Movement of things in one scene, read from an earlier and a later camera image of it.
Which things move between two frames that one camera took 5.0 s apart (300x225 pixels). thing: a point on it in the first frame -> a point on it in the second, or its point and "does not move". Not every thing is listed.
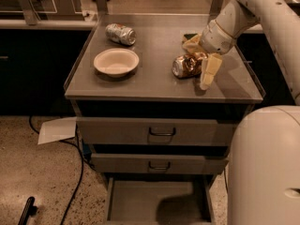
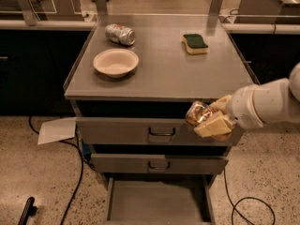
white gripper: [216, 38] -> [243, 107]
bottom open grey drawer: [160, 201] does not move
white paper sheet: [58, 129] does not move
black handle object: [29, 210] does not move
